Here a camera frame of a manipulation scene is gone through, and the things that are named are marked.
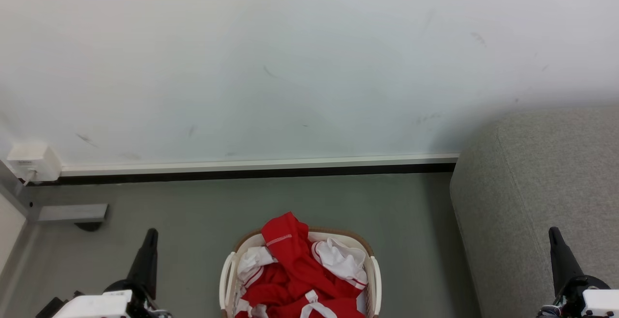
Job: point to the white wall trim strip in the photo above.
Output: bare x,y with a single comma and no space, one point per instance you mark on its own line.
261,164

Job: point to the black round floor foot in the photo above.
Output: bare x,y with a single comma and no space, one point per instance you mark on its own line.
88,225

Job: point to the grey fabric sofa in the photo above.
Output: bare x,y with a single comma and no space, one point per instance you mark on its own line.
537,202

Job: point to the grey metal foot bar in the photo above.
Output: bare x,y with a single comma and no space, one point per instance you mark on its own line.
72,212

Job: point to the red and white clothes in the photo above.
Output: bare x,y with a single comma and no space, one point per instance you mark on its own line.
300,269

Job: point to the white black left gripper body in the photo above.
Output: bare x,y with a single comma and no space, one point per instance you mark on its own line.
96,304

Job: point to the white wall socket box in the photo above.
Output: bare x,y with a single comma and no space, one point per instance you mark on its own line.
35,161

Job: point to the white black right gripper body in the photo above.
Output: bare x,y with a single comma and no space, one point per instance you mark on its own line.
592,298

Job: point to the white laundry basket brown rim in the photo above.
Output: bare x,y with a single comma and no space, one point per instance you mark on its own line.
372,279

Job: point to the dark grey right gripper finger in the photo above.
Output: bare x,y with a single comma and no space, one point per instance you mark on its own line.
562,260

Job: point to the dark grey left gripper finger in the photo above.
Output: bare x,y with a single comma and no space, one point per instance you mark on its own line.
145,260

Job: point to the grey metal partition frame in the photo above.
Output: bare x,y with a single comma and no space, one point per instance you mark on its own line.
17,192

